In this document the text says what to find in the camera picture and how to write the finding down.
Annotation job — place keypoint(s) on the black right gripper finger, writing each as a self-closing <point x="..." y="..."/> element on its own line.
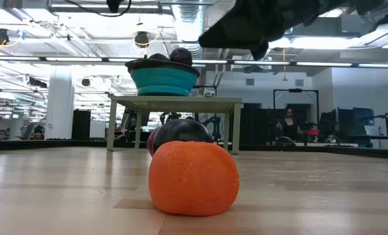
<point x="261" y="51"/>

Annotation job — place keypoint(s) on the large orange tangerine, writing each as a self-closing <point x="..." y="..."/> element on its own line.
<point x="193" y="179"/>

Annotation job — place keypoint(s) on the black background robot arm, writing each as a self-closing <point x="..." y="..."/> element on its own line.
<point x="213" y="125"/>
<point x="171" y="117"/>

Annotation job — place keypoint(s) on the person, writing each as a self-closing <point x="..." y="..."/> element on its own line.
<point x="289" y="127"/>

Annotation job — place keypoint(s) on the blue collapsible bowl grey rim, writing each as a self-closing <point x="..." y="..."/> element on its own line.
<point x="162" y="80"/>

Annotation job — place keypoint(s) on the pale green perforated riser shelf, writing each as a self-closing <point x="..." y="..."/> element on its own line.
<point x="180" y="104"/>

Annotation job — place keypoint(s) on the red object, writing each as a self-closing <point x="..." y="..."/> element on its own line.
<point x="313" y="132"/>

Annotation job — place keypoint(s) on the white column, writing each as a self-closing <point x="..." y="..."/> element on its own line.
<point x="60" y="104"/>

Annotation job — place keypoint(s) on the shiny black plum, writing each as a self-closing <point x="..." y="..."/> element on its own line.
<point x="180" y="132"/>

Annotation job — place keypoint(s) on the black cabinet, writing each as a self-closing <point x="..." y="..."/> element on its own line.
<point x="81" y="125"/>

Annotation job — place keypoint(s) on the small dark red plum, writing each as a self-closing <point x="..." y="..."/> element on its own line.
<point x="151" y="143"/>

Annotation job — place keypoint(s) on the black gantry frame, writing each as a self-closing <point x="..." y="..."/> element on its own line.
<point x="295" y="90"/>

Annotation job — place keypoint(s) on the silver ribbed duct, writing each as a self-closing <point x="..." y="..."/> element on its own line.
<point x="187" y="19"/>

